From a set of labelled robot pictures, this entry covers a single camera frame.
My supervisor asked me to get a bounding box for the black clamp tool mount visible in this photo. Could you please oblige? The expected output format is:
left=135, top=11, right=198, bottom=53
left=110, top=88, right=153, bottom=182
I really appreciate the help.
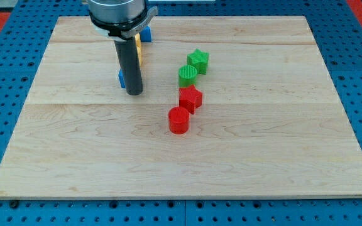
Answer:
left=89, top=6, right=158, bottom=40

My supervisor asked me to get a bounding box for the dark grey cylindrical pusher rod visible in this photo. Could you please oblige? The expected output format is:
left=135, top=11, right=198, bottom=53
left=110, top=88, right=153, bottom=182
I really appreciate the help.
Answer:
left=114, top=37, right=143, bottom=95

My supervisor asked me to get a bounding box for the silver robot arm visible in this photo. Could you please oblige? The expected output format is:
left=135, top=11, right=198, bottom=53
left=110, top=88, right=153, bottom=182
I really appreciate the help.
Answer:
left=87, top=0, right=158, bottom=95

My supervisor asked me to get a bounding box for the green star block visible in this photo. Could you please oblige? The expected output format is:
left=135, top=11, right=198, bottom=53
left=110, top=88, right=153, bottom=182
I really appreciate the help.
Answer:
left=187, top=49, right=209, bottom=75

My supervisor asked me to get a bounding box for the red star block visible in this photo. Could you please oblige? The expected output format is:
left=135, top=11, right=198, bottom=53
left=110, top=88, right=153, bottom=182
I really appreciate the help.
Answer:
left=178, top=85, right=203, bottom=114

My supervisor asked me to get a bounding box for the yellow block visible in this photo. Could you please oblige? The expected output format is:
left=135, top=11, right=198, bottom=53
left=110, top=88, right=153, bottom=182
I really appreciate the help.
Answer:
left=135, top=34, right=143, bottom=65

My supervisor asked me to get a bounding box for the blue block upper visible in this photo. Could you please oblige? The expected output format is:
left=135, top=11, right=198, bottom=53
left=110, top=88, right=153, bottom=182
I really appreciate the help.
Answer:
left=140, top=26, right=153, bottom=43

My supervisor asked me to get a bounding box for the blue block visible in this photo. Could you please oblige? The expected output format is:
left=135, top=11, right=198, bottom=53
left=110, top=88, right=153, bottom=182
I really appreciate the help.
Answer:
left=118, top=70, right=125, bottom=89
left=140, top=26, right=153, bottom=43

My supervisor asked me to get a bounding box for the blue block lower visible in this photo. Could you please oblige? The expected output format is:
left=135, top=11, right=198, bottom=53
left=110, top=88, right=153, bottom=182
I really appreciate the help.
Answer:
left=118, top=70, right=125, bottom=89

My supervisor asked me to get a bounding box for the green cylinder block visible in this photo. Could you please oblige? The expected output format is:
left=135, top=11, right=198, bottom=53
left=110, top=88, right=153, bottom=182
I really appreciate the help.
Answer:
left=178, top=65, right=198, bottom=87

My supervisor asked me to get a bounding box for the red cylinder block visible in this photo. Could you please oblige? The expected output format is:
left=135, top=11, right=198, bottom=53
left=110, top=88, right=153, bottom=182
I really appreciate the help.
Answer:
left=168, top=106, right=190, bottom=134

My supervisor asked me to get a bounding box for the wooden board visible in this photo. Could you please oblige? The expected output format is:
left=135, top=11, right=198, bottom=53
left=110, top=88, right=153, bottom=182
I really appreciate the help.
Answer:
left=0, top=16, right=362, bottom=200

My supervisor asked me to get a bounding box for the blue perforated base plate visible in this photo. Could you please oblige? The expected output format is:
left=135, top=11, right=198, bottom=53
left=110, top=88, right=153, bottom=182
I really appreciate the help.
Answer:
left=0, top=1, right=362, bottom=225

